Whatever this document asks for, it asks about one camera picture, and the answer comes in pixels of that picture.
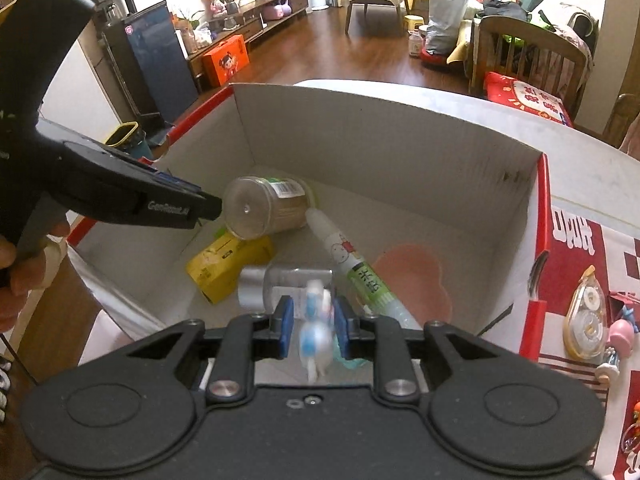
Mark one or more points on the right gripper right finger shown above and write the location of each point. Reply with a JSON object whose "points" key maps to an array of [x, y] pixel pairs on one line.
{"points": [[380, 340]]}

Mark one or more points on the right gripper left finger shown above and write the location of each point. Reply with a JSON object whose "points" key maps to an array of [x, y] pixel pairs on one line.
{"points": [[236, 348]]}

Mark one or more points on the white green glue tube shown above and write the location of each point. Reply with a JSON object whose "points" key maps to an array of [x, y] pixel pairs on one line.
{"points": [[372, 290]]}

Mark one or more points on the clear bottle silver cap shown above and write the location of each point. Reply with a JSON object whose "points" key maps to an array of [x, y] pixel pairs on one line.
{"points": [[260, 288]]}

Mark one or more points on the blue white small toy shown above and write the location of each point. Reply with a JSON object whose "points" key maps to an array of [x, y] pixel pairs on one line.
{"points": [[315, 342]]}

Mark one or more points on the pink heart-shaped bowl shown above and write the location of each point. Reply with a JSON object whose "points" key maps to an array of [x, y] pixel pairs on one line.
{"points": [[414, 275]]}

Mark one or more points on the yellow small box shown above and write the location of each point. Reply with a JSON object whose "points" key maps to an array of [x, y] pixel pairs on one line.
{"points": [[216, 269]]}

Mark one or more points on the green-lid spice jar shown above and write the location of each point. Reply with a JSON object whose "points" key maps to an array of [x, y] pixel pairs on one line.
{"points": [[257, 206]]}

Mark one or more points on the red binder clip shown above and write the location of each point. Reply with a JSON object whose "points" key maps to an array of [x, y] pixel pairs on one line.
{"points": [[623, 305]]}

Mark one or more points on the person's left hand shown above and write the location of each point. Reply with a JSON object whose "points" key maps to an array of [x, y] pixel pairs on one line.
{"points": [[24, 276]]}

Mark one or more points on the dark blue appliance cabinet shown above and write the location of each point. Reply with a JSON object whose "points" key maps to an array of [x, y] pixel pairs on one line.
{"points": [[149, 63]]}

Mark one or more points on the red white cardboard box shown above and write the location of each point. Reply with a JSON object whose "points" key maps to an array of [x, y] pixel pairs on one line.
{"points": [[391, 165]]}

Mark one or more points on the yellow correction tape dispenser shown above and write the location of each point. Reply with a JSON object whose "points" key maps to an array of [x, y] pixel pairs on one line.
{"points": [[584, 323]]}

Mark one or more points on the orange gift box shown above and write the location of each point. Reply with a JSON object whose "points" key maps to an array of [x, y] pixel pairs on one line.
{"points": [[225, 59]]}

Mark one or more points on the pink figurine toy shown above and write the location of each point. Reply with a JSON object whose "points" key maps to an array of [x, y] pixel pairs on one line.
{"points": [[619, 346]]}

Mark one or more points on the wooden TV console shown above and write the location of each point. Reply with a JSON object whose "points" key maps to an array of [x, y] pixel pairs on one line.
{"points": [[251, 23]]}

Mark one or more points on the red patterned seat cushion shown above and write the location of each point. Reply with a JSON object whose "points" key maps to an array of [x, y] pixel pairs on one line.
{"points": [[520, 95]]}

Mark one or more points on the wooden chair with cushion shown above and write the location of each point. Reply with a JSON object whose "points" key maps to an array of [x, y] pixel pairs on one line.
{"points": [[556, 61]]}

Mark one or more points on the sofa with clothes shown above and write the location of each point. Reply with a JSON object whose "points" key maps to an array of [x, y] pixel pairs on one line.
{"points": [[558, 17]]}

